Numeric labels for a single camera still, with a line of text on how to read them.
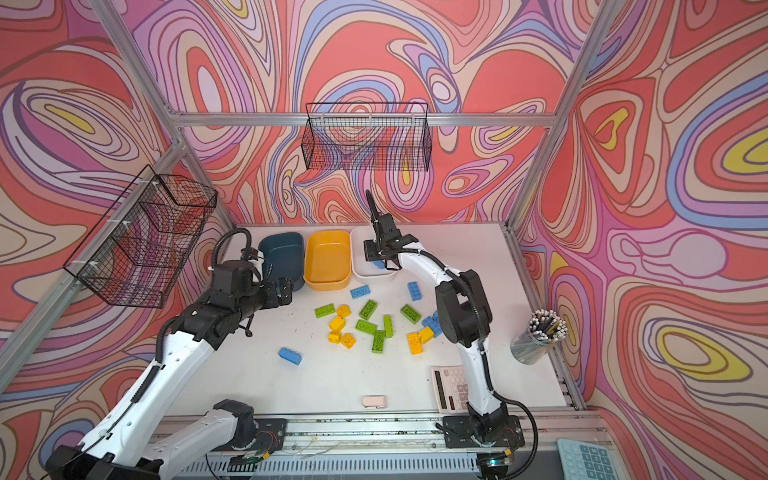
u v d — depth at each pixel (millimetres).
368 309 939
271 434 730
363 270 1054
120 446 380
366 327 914
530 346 841
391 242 760
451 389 784
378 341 878
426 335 885
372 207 810
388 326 911
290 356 843
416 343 885
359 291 1011
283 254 1113
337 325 905
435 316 931
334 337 885
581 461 690
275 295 678
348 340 884
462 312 578
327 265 1102
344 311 938
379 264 1070
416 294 984
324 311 954
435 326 908
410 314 931
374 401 756
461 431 734
